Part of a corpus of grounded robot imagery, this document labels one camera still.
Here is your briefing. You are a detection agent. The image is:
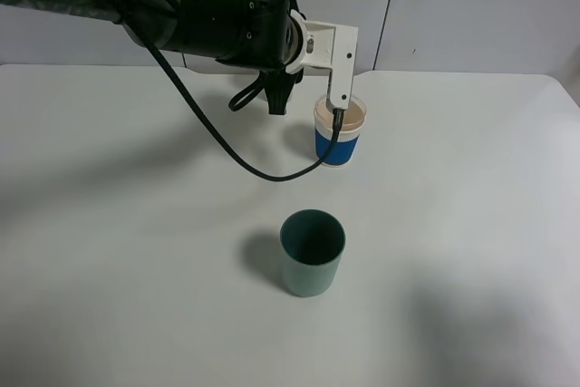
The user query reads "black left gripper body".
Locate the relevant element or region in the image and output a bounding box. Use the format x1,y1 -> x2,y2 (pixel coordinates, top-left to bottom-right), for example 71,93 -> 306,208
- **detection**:
217,0 -> 293,72

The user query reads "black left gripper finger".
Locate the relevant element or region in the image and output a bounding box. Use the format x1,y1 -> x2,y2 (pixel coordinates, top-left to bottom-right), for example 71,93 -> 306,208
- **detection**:
259,70 -> 302,115

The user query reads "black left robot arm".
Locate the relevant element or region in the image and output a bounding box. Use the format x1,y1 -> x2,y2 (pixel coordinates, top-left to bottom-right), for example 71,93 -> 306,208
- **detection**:
1,0 -> 304,115

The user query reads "glass cup with blue sleeve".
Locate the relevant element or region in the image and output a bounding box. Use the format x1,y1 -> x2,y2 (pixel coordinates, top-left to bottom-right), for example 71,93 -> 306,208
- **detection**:
314,96 -> 367,167

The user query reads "dark green cup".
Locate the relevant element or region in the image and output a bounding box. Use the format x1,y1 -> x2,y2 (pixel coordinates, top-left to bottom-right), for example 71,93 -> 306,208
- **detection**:
279,209 -> 346,297

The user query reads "black braided cable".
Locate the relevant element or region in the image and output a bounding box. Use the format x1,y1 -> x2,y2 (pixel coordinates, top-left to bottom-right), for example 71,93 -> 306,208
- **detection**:
81,0 -> 345,181

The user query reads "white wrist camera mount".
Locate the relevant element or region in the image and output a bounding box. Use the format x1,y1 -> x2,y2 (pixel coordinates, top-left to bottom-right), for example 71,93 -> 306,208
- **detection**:
285,10 -> 358,111

